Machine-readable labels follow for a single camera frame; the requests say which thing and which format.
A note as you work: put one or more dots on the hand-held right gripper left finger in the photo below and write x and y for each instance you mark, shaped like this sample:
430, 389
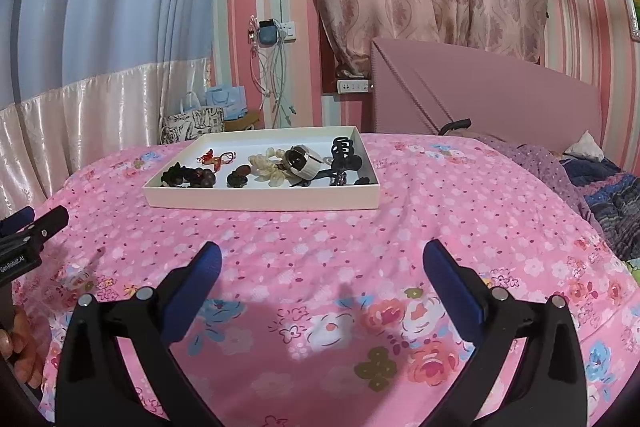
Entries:
200, 287

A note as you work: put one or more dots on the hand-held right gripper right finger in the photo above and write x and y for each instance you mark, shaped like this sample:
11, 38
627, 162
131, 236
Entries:
450, 287

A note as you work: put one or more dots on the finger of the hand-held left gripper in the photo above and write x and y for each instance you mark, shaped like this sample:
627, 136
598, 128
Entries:
50, 224
20, 221

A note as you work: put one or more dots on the white shallow box tray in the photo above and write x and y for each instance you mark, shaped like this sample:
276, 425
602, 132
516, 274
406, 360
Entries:
265, 199

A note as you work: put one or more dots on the brown pendant black tassel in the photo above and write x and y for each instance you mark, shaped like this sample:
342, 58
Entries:
238, 176

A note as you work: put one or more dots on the orange gourd pendant red knot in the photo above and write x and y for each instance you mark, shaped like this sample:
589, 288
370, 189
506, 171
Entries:
216, 161

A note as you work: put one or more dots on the wristwatch with white band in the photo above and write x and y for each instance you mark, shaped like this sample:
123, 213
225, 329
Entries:
302, 163

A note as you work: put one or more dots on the black hair claw clip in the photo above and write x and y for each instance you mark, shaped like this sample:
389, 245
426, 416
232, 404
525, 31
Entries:
346, 149

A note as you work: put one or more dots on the person's left hand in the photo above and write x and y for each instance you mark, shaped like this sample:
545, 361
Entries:
25, 347

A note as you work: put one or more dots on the pink floral bedsheet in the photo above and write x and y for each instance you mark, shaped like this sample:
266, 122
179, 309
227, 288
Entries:
350, 257

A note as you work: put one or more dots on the floral patterned paper bag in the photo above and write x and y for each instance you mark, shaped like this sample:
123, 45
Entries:
192, 124

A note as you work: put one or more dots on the wooden nightstand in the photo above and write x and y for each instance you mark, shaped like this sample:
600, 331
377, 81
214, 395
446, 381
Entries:
245, 123

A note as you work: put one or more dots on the purple dotted quilt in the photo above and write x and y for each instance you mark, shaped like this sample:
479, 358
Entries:
600, 192

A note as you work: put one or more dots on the light blue gift bag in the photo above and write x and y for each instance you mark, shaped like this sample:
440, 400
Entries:
227, 99

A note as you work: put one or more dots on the white pillow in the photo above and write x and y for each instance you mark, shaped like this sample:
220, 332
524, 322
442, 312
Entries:
585, 148

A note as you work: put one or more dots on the blue and cream satin curtain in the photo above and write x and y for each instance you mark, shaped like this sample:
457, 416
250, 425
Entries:
100, 32

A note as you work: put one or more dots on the pink padded headboard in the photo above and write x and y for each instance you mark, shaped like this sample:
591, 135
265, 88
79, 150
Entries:
475, 82

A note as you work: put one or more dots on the white power strip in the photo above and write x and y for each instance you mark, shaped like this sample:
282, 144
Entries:
354, 86

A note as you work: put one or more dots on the white wall socket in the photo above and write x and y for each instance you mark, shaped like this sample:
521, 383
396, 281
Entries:
288, 30

